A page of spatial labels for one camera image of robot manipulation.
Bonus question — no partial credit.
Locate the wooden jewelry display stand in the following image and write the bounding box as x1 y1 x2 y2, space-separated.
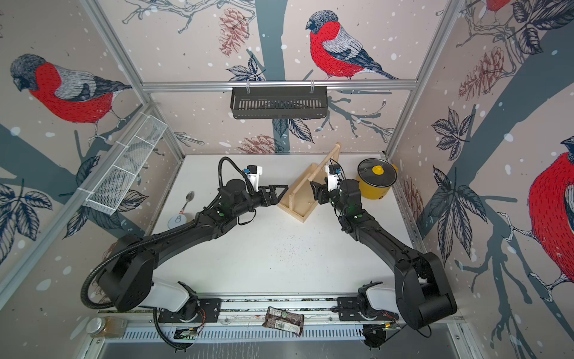
278 142 342 223

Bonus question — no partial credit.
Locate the dark snack wrapper packet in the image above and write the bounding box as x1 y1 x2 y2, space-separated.
262 307 305 337

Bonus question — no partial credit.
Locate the white mesh wall shelf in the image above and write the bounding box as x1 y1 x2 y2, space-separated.
83 114 167 215

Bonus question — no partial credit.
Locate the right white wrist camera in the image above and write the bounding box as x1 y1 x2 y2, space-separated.
325 164 344 191

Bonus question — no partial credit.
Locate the black round fixture under rail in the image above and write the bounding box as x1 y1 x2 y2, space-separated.
363 325 387 349

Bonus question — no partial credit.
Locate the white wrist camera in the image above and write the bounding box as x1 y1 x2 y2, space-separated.
325 164 344 191
244 165 262 191

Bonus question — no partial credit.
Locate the glass jar with metal lid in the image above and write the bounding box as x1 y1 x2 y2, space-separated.
86 317 128 338

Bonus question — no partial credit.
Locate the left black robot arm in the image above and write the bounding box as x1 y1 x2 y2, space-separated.
80 156 288 312

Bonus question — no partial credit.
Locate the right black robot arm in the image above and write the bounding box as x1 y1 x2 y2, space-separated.
310 179 457 330

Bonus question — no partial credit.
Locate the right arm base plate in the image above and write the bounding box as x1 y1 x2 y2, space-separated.
330 297 399 323

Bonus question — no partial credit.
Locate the small electronics board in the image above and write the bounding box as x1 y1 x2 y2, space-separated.
173 327 200 340

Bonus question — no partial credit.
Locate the yellow can with white lid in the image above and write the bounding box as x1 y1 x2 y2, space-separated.
167 213 188 229

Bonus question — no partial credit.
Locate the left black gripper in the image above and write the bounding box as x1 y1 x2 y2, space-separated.
232 185 288 219

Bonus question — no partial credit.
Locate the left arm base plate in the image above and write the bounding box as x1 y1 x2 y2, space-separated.
158 299 223 324

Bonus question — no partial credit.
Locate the black hanging wire basket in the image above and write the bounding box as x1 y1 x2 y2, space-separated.
230 86 328 120

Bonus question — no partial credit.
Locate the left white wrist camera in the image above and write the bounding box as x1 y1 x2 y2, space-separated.
244 165 262 191

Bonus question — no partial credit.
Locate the yellow pot with black lid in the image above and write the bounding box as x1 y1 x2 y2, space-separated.
357 158 398 200

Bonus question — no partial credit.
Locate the metal spoon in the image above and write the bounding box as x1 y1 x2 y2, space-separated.
179 191 194 214

